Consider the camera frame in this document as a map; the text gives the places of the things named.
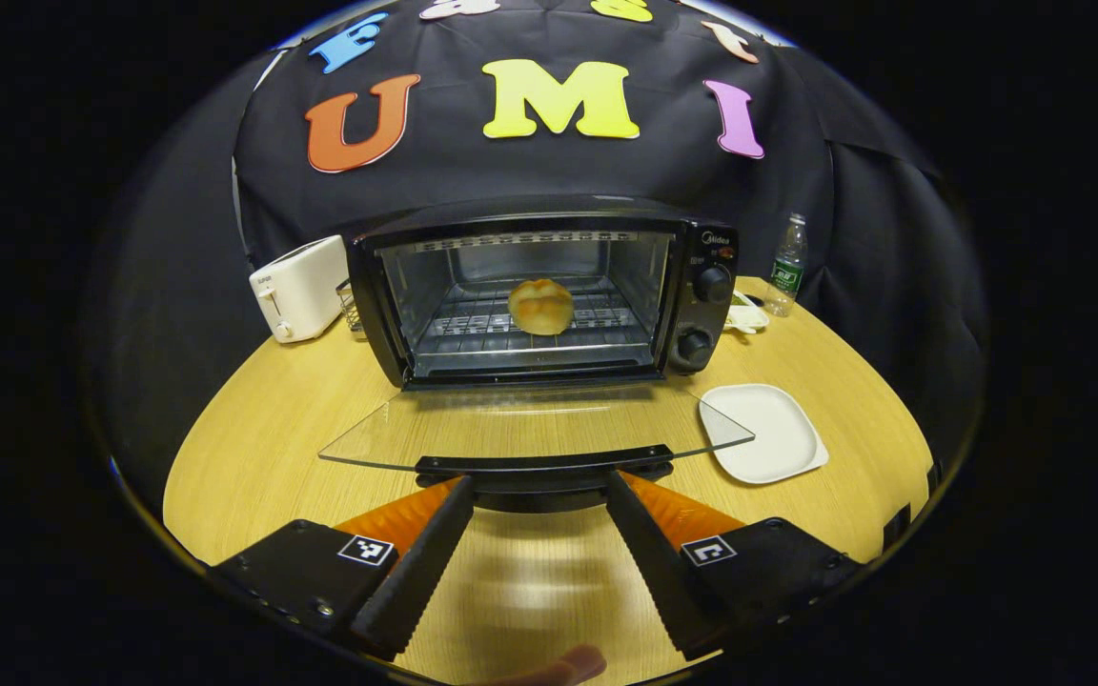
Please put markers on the black electric oven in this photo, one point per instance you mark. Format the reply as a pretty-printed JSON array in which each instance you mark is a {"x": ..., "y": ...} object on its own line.
[{"x": 706, "y": 314}]

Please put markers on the golden bread bun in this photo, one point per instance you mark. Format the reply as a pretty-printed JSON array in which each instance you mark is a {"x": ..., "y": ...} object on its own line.
[{"x": 541, "y": 307}]

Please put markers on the small black bracket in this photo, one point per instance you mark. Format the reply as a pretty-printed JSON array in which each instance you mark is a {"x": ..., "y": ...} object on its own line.
[
  {"x": 932, "y": 478},
  {"x": 897, "y": 526}
]

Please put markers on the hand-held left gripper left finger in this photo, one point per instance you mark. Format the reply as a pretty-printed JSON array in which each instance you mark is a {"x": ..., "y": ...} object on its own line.
[{"x": 416, "y": 576}]

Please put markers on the white divided snack dish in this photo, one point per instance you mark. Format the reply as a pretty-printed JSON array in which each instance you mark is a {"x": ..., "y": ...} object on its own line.
[{"x": 749, "y": 316}]

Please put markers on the clear plastic water bottle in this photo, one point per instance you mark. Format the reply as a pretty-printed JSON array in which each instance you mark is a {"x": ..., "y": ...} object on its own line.
[{"x": 786, "y": 276}]

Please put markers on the white toaster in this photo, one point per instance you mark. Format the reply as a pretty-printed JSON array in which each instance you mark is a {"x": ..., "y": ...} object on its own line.
[{"x": 301, "y": 286}]

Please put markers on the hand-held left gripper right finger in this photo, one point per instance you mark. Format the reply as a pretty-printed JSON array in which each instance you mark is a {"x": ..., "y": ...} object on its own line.
[{"x": 668, "y": 576}]

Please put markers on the white square plate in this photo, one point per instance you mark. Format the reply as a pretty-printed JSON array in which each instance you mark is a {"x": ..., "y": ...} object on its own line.
[{"x": 778, "y": 433}]

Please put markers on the black backdrop cloth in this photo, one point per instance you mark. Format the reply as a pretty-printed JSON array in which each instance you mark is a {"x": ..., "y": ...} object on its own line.
[{"x": 530, "y": 167}]

